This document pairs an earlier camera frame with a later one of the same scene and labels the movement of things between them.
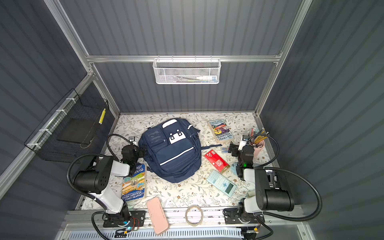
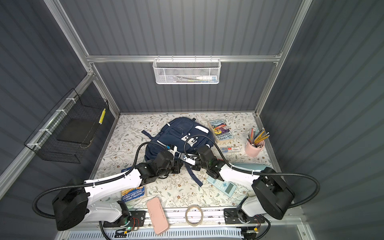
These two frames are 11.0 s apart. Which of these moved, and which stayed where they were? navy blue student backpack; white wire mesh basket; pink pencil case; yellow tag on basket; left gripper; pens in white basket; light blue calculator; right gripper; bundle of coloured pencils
Moved: right gripper; navy blue student backpack; left gripper
Stayed: bundle of coloured pencils; light blue calculator; pens in white basket; white wire mesh basket; yellow tag on basket; pink pencil case
